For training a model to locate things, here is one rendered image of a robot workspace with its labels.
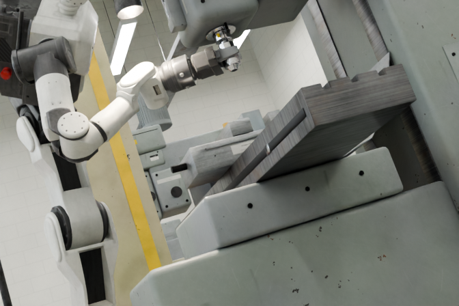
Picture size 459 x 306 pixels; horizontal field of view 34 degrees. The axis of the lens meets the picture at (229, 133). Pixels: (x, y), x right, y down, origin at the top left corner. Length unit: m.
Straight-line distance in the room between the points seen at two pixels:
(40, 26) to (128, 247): 1.62
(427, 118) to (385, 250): 0.36
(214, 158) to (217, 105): 10.11
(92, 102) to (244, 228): 2.17
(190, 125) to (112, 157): 8.09
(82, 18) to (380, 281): 1.14
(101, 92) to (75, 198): 1.48
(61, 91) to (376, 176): 0.83
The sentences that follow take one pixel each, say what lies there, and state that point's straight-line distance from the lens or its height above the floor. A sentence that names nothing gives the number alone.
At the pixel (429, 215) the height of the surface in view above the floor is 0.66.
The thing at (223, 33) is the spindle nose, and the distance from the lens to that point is 2.05.
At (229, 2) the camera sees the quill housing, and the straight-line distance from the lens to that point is 2.01.
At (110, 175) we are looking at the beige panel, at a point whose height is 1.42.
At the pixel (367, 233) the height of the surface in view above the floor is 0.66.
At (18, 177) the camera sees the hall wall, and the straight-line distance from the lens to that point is 11.22.
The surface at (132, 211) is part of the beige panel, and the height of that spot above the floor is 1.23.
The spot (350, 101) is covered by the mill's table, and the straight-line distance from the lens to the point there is 1.47.
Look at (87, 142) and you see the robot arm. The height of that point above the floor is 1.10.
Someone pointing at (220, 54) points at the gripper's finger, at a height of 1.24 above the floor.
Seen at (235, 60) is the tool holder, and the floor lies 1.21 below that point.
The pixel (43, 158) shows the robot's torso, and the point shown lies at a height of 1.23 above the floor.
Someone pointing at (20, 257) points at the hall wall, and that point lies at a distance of 10.96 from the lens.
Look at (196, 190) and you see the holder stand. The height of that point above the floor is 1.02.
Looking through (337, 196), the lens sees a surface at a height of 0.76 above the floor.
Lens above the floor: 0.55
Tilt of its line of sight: 14 degrees up
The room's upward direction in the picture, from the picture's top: 19 degrees counter-clockwise
